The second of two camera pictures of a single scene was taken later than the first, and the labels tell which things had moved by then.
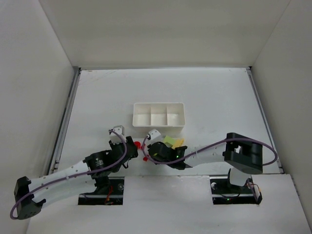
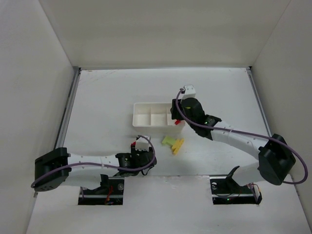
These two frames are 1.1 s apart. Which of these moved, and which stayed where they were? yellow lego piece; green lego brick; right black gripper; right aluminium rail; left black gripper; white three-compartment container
Moved: left black gripper; right black gripper
Stayed: green lego brick; right aluminium rail; white three-compartment container; yellow lego piece
